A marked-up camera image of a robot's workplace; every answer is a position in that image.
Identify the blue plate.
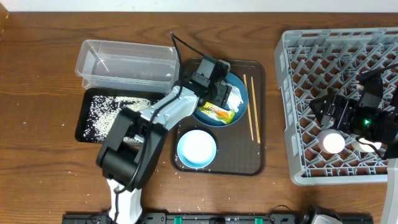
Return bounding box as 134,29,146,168
193,73,249,127

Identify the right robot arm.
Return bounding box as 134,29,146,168
309,93,397,224

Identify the light blue rice bowl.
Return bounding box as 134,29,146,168
177,129,217,169

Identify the yellow green snack wrapper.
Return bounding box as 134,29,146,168
198,102,235,124

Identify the white green cup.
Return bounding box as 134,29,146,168
352,138,382,153

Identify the spilled rice pile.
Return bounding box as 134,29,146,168
82,95,158,143

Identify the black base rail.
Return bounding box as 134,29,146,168
62,205,374,224

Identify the wooden chopstick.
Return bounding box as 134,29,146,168
243,74,254,141
251,77,261,144

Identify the clear plastic bin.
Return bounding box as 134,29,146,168
75,40,179,93

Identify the black waste tray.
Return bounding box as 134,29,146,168
75,88,164,143

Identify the pink white cup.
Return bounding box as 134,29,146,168
317,129,345,154

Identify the grey dishwasher rack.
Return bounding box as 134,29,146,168
274,27,397,185

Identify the brown serving tray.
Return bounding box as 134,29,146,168
171,60,266,176

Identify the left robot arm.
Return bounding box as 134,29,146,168
96,57,231,223

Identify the white tissue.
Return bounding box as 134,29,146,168
221,81,244,113

